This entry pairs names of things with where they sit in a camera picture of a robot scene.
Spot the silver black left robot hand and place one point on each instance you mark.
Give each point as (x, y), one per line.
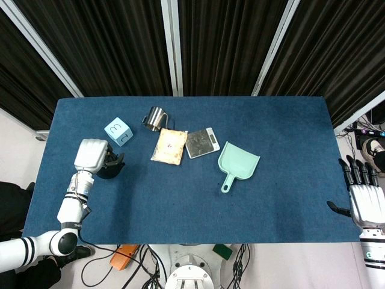
(90, 155)

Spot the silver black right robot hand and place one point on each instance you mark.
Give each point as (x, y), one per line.
(367, 201)

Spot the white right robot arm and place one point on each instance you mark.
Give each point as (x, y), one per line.
(374, 250)

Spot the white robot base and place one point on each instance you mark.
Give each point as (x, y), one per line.
(192, 268)

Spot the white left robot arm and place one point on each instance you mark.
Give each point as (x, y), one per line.
(70, 210)

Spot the light blue number cube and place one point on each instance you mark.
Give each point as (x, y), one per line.
(117, 131)

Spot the white black sneaker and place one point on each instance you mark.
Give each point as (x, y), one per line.
(373, 150)

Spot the stainless steel cup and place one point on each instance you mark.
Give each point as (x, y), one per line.
(155, 117)

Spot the black electronics box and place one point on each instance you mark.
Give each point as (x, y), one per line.
(373, 123)

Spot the yellowish plastic food packet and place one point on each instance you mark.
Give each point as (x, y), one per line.
(169, 146)

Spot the dark brown curtain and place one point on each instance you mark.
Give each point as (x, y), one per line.
(105, 45)
(27, 90)
(337, 51)
(228, 45)

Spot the black clothed person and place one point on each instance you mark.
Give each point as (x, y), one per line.
(15, 210)

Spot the black shoe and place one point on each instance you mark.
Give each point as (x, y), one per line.
(78, 254)

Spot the blue table cloth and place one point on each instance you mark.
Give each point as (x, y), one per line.
(180, 207)

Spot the orange floor device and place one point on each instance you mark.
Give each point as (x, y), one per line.
(123, 257)

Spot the silver kitchen scale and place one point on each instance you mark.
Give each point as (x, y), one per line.
(198, 144)

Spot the mint green plastic dustpan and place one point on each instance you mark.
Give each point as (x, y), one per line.
(237, 161)

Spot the green block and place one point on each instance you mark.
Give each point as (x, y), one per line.
(223, 252)

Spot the white frame post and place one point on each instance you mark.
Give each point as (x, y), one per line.
(275, 48)
(361, 111)
(173, 48)
(45, 51)

